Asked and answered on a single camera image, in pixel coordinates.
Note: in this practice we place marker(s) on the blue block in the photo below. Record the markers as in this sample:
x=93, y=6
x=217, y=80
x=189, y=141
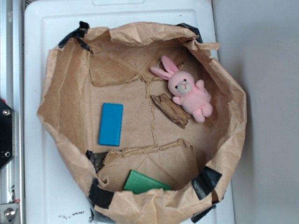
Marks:
x=110, y=124

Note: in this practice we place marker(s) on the brown wood piece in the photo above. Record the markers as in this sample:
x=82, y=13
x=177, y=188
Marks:
x=173, y=111

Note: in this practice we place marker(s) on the brown paper bag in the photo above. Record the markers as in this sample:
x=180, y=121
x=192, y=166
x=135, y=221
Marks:
x=113, y=66

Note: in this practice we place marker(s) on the aluminium frame rail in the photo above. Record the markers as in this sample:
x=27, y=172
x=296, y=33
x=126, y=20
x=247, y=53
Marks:
x=12, y=192

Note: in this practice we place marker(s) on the pink plush bunny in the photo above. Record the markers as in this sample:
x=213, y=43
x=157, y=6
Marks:
x=188, y=93

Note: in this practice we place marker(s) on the green block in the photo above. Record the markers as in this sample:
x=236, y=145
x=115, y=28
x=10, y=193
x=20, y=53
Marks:
x=139, y=183

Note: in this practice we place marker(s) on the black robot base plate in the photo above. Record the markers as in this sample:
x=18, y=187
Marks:
x=6, y=134

